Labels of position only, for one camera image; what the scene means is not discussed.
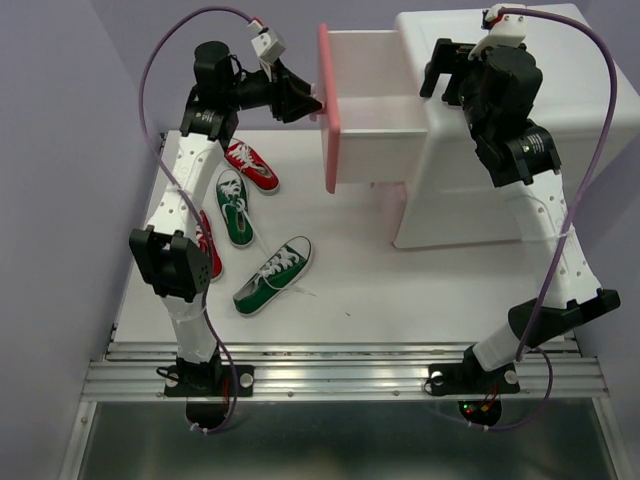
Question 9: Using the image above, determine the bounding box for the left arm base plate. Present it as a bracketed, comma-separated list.
[156, 364, 255, 435]

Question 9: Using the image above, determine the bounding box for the aluminium mounting rail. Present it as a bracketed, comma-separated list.
[79, 319, 612, 401]

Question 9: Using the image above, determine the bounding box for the red sneaker near left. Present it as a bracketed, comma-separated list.
[196, 210, 224, 282]

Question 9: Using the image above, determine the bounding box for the green sneaker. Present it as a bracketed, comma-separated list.
[215, 169, 255, 249]
[232, 235, 314, 316]

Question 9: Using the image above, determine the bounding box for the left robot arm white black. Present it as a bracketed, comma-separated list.
[129, 34, 321, 397]

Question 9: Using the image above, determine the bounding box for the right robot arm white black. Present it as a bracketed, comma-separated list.
[420, 38, 620, 396]

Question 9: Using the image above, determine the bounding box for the white shoe cabinet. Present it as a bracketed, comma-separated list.
[392, 5, 639, 249]

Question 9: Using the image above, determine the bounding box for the red sneaker far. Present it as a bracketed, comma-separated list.
[225, 139, 280, 196]

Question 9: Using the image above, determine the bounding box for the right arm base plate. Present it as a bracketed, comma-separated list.
[423, 363, 520, 430]

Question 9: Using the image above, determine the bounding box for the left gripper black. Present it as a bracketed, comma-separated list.
[222, 57, 320, 123]

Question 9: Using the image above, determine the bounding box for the red sneaker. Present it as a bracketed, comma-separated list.
[225, 139, 280, 196]
[196, 210, 224, 282]

